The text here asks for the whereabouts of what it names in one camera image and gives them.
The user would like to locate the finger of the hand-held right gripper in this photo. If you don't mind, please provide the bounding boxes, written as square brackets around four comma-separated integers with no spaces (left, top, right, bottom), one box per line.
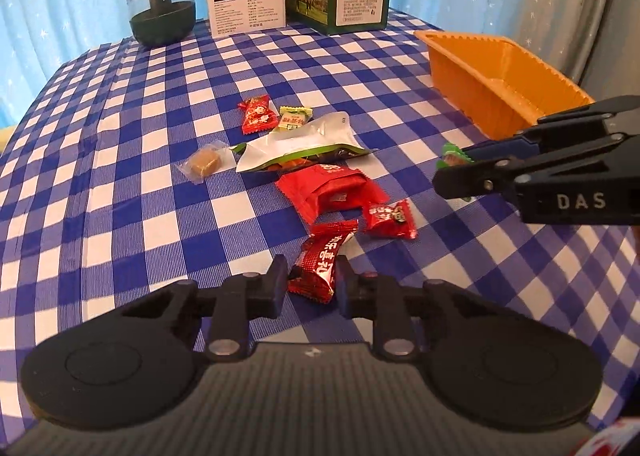
[432,133,640,201]
[467,96,640,159]

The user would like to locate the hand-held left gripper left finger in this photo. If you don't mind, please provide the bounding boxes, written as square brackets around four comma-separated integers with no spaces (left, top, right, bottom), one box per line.
[122,255,289,363]

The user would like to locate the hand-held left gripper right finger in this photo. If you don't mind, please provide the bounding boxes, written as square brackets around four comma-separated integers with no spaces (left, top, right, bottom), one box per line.
[336,256,501,362]

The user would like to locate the red candy with white lettering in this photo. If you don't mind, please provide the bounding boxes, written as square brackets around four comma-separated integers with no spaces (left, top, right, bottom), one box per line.
[287,219,360,305]

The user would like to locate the small red dark-print candy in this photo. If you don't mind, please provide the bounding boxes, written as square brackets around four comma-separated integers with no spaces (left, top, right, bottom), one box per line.
[360,199,419,241]

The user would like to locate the orange plastic tray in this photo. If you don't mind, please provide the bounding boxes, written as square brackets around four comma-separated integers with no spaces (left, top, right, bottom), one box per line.
[413,29,596,141]

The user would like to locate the large red snack packet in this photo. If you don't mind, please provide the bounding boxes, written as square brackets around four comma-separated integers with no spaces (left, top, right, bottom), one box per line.
[274,163,390,226]

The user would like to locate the white and green snack pouch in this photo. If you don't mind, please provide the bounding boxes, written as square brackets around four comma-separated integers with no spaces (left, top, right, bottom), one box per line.
[229,111,379,177]

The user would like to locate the brown caramel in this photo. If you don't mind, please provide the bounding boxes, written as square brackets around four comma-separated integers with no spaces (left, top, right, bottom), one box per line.
[178,145,224,185]

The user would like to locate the yellow green candy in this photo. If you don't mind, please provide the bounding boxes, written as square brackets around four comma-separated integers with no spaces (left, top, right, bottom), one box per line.
[277,105,314,132]

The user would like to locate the red candy with cartoon print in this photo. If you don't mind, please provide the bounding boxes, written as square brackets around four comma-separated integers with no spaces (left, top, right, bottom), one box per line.
[237,95,279,135]

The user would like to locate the blue white checkered tablecloth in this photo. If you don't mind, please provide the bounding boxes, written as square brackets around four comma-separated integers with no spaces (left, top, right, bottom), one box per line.
[0,6,640,456]

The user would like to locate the red white printed cloth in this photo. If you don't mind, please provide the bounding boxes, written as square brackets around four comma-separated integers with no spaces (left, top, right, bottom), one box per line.
[574,415,640,456]

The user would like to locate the dark green glass humidifier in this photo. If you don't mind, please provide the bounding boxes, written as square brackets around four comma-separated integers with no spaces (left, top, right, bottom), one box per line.
[127,0,196,47]

